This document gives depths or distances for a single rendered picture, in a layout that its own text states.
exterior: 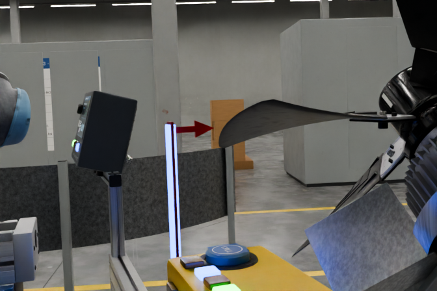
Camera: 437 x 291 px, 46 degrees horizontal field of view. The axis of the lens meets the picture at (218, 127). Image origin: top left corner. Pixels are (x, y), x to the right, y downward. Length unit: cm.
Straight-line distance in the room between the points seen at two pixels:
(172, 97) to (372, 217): 432
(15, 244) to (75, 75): 595
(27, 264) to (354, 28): 645
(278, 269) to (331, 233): 37
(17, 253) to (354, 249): 59
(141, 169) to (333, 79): 477
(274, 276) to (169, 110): 463
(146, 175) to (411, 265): 195
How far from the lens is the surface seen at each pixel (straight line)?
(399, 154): 91
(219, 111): 884
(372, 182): 92
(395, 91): 89
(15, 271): 102
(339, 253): 81
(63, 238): 251
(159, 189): 263
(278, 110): 69
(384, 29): 730
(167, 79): 505
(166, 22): 510
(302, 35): 696
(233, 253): 47
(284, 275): 44
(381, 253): 79
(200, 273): 43
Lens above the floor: 122
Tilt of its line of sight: 3 degrees down
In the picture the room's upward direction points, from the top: 2 degrees counter-clockwise
